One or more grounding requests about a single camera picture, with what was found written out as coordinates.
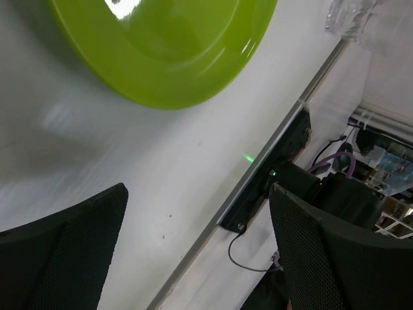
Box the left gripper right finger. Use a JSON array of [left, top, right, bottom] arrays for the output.
[[269, 183, 412, 309]]

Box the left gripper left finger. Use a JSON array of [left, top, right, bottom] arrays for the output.
[[1, 183, 128, 309]]

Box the green plastic plate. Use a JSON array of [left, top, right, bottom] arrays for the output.
[[50, 0, 277, 109]]

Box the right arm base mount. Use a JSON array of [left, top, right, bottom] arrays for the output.
[[219, 110, 311, 233]]

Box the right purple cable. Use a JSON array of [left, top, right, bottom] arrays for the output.
[[308, 151, 358, 178]]

